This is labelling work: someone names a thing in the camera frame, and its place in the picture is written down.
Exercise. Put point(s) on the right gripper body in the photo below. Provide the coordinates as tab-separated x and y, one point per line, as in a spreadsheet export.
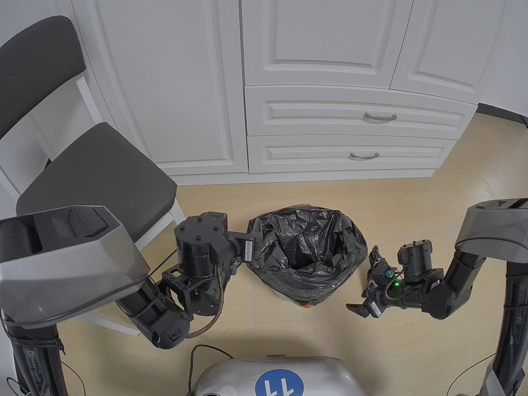
387	301

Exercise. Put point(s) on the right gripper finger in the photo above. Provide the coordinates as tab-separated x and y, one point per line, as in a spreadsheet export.
359	310

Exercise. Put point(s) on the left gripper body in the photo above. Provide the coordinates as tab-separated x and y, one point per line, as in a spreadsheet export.
253	246

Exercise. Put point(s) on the black plastic bag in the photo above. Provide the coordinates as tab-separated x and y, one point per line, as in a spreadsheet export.
288	237

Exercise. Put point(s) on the black plastic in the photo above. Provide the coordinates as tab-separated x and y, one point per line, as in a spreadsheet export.
376	258

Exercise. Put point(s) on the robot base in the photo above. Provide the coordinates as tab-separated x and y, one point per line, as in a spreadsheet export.
231	380

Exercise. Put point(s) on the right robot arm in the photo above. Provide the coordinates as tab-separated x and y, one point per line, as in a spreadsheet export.
495	229

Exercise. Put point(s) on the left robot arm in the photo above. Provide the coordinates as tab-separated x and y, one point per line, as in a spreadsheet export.
70	270

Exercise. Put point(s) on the crumpled white paper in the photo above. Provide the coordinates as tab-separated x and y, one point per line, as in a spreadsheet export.
373	285

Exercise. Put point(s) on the white chair dark grey seat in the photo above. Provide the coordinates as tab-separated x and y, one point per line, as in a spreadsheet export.
103	171

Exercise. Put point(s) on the white wardrobe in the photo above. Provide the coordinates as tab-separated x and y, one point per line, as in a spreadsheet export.
321	27

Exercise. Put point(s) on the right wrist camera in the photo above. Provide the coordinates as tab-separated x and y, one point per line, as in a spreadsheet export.
383	277

